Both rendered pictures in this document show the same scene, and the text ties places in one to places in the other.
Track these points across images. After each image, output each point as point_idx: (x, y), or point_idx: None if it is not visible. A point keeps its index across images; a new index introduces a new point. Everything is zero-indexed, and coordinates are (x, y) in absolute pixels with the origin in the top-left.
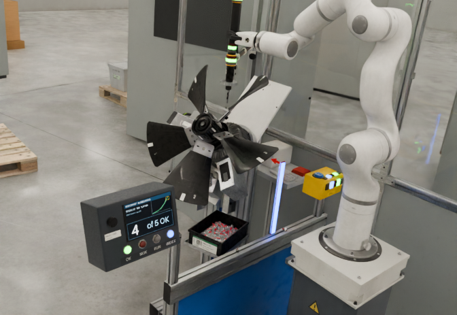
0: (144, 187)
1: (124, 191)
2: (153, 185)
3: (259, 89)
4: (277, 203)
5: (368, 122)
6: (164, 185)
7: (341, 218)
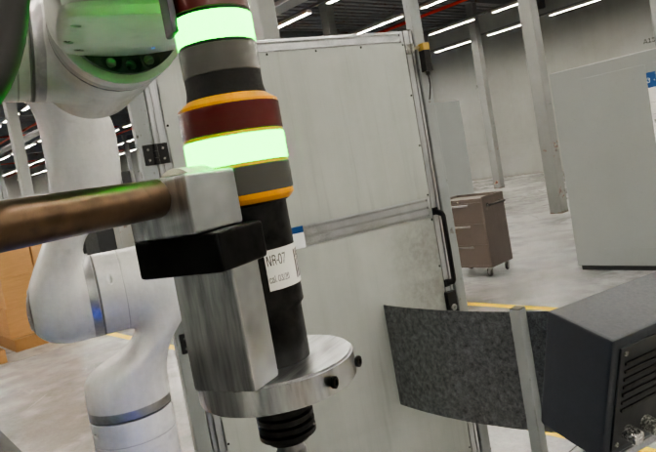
0: (616, 314)
1: (654, 308)
2: (599, 318)
3: (15, 445)
4: None
5: (78, 251)
6: (571, 313)
7: (180, 446)
